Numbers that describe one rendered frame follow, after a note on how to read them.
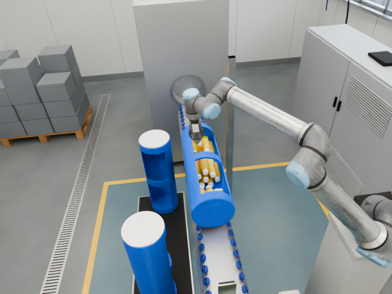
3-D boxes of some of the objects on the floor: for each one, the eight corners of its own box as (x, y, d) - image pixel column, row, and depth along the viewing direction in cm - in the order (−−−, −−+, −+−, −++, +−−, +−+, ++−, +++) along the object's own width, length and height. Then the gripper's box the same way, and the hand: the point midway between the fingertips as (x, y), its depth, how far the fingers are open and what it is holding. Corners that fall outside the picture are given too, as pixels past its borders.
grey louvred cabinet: (322, 120, 462) (345, 23, 374) (418, 236, 292) (504, 109, 204) (288, 123, 459) (304, 27, 371) (365, 243, 289) (429, 116, 201)
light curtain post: (230, 198, 344) (234, 55, 240) (231, 202, 339) (236, 58, 235) (225, 199, 343) (227, 55, 240) (226, 203, 339) (228, 58, 235)
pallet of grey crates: (93, 112, 520) (72, 44, 447) (84, 138, 456) (58, 64, 384) (23, 118, 513) (-10, 51, 441) (4, 146, 450) (-38, 72, 377)
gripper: (200, 109, 173) (204, 135, 188) (185, 111, 173) (189, 137, 188) (202, 118, 167) (205, 144, 182) (186, 121, 167) (191, 146, 182)
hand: (198, 142), depth 182 cm, fingers closed
